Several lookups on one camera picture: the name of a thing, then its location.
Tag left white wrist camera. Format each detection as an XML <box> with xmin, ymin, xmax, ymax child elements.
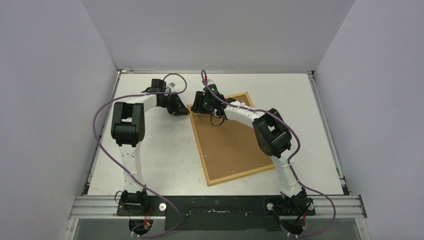
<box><xmin>166</xmin><ymin>82</ymin><xmax>176</xmax><ymax>91</ymax></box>

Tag brown cardboard backing board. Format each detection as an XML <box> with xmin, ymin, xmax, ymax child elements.
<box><xmin>191</xmin><ymin>94</ymin><xmax>273</xmax><ymax>182</ymax></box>

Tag aluminium table rail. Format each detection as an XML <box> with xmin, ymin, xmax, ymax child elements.
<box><xmin>69</xmin><ymin>195</ymin><xmax>367</xmax><ymax>219</ymax></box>

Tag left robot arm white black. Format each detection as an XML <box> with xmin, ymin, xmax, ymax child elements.
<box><xmin>111</xmin><ymin>78</ymin><xmax>189</xmax><ymax>216</ymax></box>

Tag yellow picture frame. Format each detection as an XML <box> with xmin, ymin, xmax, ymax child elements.
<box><xmin>187</xmin><ymin>92</ymin><xmax>276</xmax><ymax>187</ymax></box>

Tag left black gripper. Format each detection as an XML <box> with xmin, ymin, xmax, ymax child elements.
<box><xmin>159</xmin><ymin>92</ymin><xmax>190</xmax><ymax>116</ymax></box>

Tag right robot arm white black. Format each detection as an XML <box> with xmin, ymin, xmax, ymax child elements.
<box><xmin>191</xmin><ymin>84</ymin><xmax>315</xmax><ymax>216</ymax></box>

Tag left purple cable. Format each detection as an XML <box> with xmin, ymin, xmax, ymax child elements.
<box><xmin>92</xmin><ymin>73</ymin><xmax>188</xmax><ymax>240</ymax></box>

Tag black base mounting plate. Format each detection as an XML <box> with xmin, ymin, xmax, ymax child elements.
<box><xmin>115</xmin><ymin>195</ymin><xmax>316</xmax><ymax>232</ymax></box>

